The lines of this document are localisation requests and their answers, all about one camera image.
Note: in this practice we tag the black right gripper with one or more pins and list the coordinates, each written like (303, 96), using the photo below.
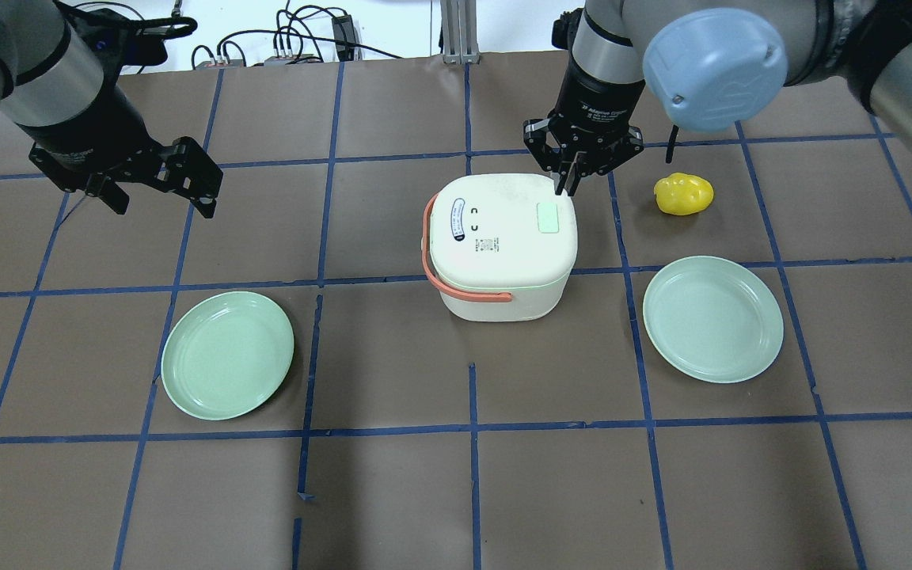
(596, 101)

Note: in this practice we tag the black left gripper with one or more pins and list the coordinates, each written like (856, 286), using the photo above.
(85, 142)

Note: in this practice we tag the white rice cooker orange handle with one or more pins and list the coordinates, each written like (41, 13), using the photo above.
(499, 247)

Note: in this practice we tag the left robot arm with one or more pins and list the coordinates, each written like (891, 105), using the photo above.
(58, 84)

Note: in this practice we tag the green plate near right arm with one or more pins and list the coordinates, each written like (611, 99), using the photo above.
(713, 319)

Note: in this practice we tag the green plate near left arm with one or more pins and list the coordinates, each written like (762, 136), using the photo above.
(227, 355)

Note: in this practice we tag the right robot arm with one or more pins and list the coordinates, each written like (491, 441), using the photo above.
(710, 64)

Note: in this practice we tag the yellow toy potato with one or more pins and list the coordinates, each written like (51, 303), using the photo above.
(682, 194)

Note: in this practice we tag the black power adapter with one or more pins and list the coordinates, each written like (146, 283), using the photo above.
(345, 37)

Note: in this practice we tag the brown paper table cover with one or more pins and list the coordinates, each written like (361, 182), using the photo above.
(404, 437)

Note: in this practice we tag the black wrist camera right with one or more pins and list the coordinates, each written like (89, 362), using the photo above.
(565, 28)

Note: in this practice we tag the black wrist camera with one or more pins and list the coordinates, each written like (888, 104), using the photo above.
(119, 41)
(565, 28)

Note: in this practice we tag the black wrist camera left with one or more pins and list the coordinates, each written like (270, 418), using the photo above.
(119, 41)

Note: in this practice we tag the aluminium frame post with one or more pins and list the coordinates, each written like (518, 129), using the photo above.
(459, 32)

